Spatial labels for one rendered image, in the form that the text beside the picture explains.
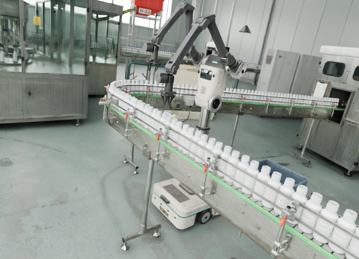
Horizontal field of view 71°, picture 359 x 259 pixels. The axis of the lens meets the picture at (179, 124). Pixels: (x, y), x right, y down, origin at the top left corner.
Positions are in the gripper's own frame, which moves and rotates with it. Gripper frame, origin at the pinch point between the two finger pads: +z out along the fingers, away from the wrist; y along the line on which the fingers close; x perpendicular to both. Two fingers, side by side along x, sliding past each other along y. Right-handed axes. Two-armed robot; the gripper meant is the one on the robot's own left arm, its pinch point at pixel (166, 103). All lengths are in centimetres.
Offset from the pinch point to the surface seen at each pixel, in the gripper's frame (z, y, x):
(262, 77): 15, 538, 286
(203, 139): 9.2, -2.3, -43.0
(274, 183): 11, -3, -90
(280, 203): 18, -3, -95
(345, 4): -309, 1200, 403
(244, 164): 11, -2, -73
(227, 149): 8, -2, -60
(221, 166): 18, -3, -60
